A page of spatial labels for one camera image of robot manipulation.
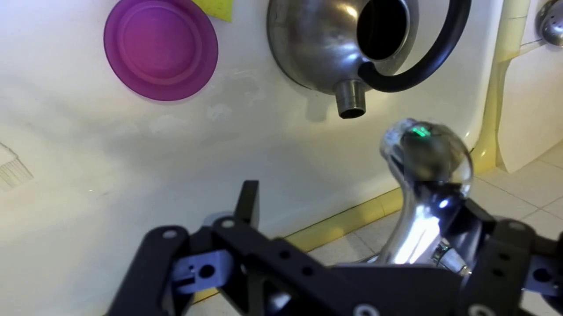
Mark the steel kettle black handle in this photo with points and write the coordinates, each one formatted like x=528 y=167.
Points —
x=345 y=48

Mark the purple plastic bowl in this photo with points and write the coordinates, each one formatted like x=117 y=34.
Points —
x=162 y=50

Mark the chrome sink faucet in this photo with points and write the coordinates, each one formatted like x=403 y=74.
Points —
x=433 y=171

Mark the white sink basin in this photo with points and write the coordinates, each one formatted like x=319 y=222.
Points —
x=103 y=166

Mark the black and white spatula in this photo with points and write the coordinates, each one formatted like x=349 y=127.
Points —
x=13 y=171

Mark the yellow sponge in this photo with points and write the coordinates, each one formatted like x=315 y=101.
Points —
x=220 y=9

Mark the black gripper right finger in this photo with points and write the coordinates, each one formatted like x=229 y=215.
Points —
x=500 y=264

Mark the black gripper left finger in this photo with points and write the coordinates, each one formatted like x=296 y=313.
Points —
x=173 y=266

